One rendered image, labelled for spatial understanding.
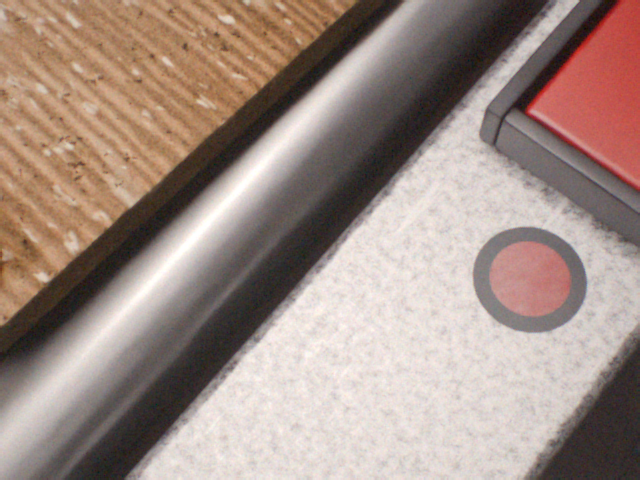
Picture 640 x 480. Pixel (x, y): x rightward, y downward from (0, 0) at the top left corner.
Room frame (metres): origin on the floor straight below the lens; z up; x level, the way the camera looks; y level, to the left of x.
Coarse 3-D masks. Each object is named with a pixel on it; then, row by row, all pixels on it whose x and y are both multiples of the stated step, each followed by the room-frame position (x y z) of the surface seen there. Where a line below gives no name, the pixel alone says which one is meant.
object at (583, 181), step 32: (608, 0) 0.23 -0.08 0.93; (576, 32) 0.22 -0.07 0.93; (544, 64) 0.20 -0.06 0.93; (512, 96) 0.19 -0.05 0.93; (480, 128) 0.19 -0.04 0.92; (512, 128) 0.18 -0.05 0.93; (544, 128) 0.18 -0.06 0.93; (544, 160) 0.18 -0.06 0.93; (576, 160) 0.17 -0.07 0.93; (576, 192) 0.17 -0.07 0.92; (608, 192) 0.17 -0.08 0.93; (608, 224) 0.16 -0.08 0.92
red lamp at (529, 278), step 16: (512, 256) 0.15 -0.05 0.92; (528, 256) 0.15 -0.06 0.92; (544, 256) 0.15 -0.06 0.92; (496, 272) 0.15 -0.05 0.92; (512, 272) 0.15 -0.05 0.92; (528, 272) 0.15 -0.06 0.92; (544, 272) 0.15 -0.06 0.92; (560, 272) 0.15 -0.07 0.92; (496, 288) 0.14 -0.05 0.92; (512, 288) 0.14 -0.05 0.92; (528, 288) 0.14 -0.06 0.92; (544, 288) 0.14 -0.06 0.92; (560, 288) 0.14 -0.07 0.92; (512, 304) 0.14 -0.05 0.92; (528, 304) 0.14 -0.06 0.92; (544, 304) 0.14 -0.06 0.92; (560, 304) 0.14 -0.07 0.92
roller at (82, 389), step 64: (448, 0) 0.23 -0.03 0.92; (512, 0) 0.24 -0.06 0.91; (320, 64) 0.21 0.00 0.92; (384, 64) 0.21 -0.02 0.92; (448, 64) 0.22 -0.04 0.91; (256, 128) 0.19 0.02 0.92; (320, 128) 0.19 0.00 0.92; (384, 128) 0.19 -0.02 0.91; (192, 192) 0.16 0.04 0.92; (256, 192) 0.16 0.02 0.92; (320, 192) 0.17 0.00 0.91; (128, 256) 0.14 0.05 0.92; (192, 256) 0.14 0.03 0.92; (256, 256) 0.15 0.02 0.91; (64, 320) 0.12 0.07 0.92; (128, 320) 0.12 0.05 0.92; (192, 320) 0.13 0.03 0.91; (0, 384) 0.10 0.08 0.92; (64, 384) 0.10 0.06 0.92; (128, 384) 0.11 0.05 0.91; (0, 448) 0.09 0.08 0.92; (64, 448) 0.09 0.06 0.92; (128, 448) 0.10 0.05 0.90
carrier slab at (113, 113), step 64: (0, 0) 0.21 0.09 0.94; (64, 0) 0.21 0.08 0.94; (128, 0) 0.21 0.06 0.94; (192, 0) 0.22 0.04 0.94; (256, 0) 0.22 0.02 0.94; (320, 0) 0.22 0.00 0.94; (384, 0) 0.23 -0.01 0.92; (0, 64) 0.19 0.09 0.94; (64, 64) 0.19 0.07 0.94; (128, 64) 0.19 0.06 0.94; (192, 64) 0.19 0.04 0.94; (256, 64) 0.20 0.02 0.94; (0, 128) 0.17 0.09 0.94; (64, 128) 0.17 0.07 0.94; (128, 128) 0.17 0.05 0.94; (192, 128) 0.17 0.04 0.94; (0, 192) 0.15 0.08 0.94; (64, 192) 0.15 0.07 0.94; (128, 192) 0.15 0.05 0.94; (64, 256) 0.13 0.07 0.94; (0, 320) 0.12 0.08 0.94
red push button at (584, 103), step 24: (624, 0) 0.23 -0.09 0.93; (600, 24) 0.22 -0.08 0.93; (624, 24) 0.22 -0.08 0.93; (600, 48) 0.21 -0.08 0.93; (624, 48) 0.21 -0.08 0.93; (576, 72) 0.20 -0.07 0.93; (600, 72) 0.21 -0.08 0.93; (624, 72) 0.21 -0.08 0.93; (552, 96) 0.20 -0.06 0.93; (576, 96) 0.20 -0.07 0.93; (600, 96) 0.20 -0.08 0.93; (624, 96) 0.20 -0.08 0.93; (552, 120) 0.19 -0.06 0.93; (576, 120) 0.19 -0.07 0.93; (600, 120) 0.19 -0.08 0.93; (624, 120) 0.19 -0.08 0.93; (576, 144) 0.18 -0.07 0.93; (600, 144) 0.18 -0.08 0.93; (624, 144) 0.18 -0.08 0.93; (624, 168) 0.17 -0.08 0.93
